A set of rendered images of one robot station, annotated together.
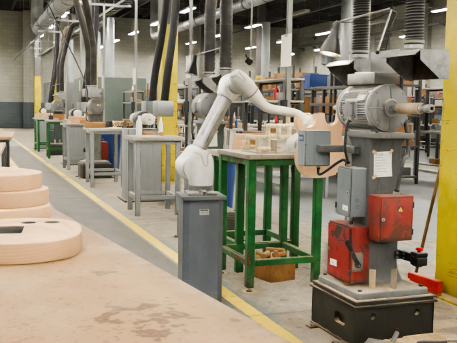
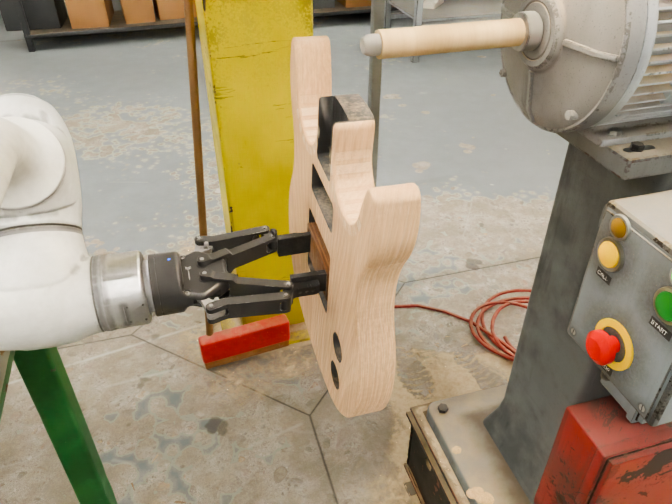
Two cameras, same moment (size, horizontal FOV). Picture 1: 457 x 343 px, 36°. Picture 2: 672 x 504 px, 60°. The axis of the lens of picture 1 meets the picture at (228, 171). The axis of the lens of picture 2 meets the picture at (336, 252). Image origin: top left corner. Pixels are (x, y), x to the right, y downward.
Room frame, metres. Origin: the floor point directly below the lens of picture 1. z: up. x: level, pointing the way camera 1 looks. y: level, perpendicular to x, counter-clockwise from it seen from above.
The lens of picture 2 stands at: (4.30, 0.03, 1.45)
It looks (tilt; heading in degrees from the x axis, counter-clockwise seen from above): 36 degrees down; 274
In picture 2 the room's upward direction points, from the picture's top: straight up
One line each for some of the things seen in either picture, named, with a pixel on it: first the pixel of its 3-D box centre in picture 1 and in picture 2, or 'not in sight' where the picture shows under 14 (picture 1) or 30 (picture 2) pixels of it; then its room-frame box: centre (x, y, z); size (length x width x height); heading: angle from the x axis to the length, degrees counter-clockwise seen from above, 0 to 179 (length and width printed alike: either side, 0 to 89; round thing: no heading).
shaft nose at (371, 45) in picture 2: not in sight; (370, 45); (4.31, -0.64, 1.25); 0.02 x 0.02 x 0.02; 21
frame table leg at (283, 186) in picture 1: (283, 211); not in sight; (5.37, -0.43, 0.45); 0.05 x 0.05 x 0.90; 21
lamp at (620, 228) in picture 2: not in sight; (618, 228); (4.04, -0.51, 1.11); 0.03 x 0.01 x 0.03; 111
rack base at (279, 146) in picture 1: (277, 145); not in sight; (5.00, -0.35, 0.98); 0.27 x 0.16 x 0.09; 24
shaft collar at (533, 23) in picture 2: not in sight; (525, 31); (4.13, -0.71, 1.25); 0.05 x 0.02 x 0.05; 111
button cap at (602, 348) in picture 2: not in sight; (607, 345); (4.03, -0.46, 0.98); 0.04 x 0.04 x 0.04; 21
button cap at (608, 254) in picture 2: not in sight; (612, 253); (4.04, -0.51, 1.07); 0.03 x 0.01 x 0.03; 111
